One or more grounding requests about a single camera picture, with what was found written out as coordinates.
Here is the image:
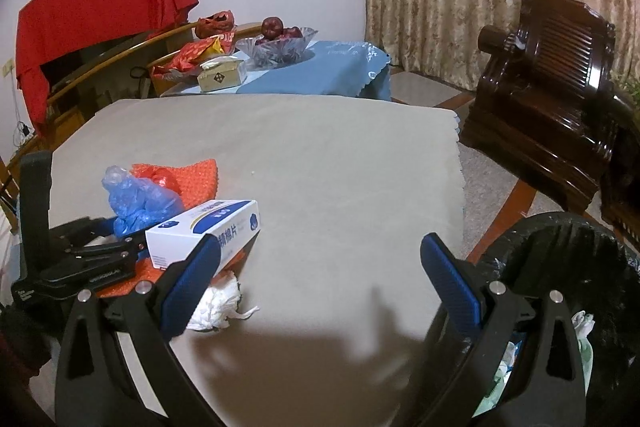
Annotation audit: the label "blue table cloth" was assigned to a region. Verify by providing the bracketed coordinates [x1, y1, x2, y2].
[162, 39, 393, 102]

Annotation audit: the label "white tissue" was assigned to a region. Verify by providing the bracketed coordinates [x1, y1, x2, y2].
[186, 271, 259, 333]

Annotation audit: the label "orange foam fruit net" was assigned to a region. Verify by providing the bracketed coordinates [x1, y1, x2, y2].
[94, 248, 252, 299]

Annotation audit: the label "red snack packets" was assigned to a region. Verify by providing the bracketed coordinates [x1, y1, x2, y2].
[151, 30, 235, 81]

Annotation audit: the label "green potted plant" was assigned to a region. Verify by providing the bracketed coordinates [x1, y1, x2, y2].
[611, 72, 640, 107]

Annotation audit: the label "red bag on cabinet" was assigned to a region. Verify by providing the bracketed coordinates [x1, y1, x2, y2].
[194, 10, 235, 39]

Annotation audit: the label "green rubber glove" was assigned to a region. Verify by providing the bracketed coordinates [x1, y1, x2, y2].
[473, 338, 593, 416]

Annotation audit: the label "white blue medicine box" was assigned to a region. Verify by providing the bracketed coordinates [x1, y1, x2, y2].
[145, 199, 260, 272]

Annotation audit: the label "blue plastic bag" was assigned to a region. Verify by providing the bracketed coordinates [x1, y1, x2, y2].
[102, 166, 184, 239]

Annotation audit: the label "black lined trash bin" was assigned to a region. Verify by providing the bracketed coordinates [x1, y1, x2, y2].
[422, 212, 639, 426]

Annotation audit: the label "red plastic bag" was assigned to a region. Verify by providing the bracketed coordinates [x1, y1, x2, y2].
[134, 166, 181, 195]

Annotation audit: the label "glass fruit bowl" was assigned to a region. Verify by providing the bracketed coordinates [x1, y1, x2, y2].
[236, 27, 318, 69]

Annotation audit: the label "red apples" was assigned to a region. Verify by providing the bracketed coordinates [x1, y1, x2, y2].
[257, 16, 303, 44]

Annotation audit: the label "gold tissue box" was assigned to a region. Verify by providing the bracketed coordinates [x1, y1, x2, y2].
[198, 55, 247, 92]

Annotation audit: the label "wooden tv cabinet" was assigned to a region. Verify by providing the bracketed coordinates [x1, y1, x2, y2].
[0, 22, 264, 233]

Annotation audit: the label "dark wooden armchair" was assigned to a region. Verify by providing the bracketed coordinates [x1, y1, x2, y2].
[460, 0, 627, 213]

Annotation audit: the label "red cloth cover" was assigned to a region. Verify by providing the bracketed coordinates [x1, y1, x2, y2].
[15, 0, 198, 134]

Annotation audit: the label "grey table cloth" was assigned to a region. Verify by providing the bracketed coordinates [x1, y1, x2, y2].
[50, 94, 464, 426]

